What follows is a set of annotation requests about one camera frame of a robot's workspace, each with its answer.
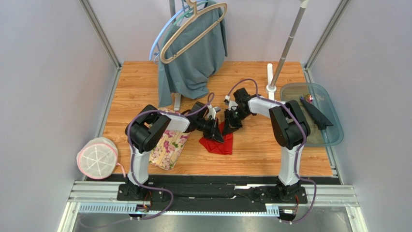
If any aluminium frame rail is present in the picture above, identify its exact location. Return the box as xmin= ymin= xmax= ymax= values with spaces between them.
xmin=58 ymin=181 xmax=367 ymax=232

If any light blue clothes hanger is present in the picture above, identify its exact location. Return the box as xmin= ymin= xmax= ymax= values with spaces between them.
xmin=148 ymin=0 xmax=212 ymax=64

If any white garment rack stand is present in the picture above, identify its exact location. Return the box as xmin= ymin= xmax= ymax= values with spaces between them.
xmin=265 ymin=0 xmax=310 ymax=100

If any small iridescent object in tray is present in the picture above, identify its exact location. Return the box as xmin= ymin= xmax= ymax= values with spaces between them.
xmin=304 ymin=94 xmax=314 ymax=104

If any beige clothes hanger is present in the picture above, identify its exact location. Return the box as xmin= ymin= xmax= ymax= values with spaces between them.
xmin=149 ymin=0 xmax=228 ymax=65

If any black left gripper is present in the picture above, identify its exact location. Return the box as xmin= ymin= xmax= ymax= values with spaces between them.
xmin=196 ymin=118 xmax=224 ymax=144

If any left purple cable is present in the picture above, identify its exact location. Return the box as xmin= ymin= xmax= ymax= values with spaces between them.
xmin=127 ymin=92 xmax=215 ymax=221

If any floral melamine tray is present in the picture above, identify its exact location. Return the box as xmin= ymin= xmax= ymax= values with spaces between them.
xmin=148 ymin=107 xmax=191 ymax=171

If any green clothes hanger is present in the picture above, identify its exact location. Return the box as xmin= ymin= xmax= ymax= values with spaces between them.
xmin=173 ymin=0 xmax=209 ymax=26

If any red paper napkin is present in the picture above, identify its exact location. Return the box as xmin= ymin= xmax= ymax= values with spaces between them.
xmin=199 ymin=133 xmax=234 ymax=155

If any transparent grey plastic tray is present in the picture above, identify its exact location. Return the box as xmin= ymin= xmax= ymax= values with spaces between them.
xmin=280 ymin=83 xmax=344 ymax=147

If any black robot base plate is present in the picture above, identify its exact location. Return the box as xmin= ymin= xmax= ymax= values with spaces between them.
xmin=117 ymin=174 xmax=308 ymax=213

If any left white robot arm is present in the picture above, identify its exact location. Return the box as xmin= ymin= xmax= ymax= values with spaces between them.
xmin=125 ymin=101 xmax=224 ymax=186

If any grey-green hanging shirt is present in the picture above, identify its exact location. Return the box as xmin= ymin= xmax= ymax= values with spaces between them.
xmin=157 ymin=0 xmax=228 ymax=107

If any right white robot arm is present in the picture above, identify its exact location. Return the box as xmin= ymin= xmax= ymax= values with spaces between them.
xmin=222 ymin=88 xmax=310 ymax=186

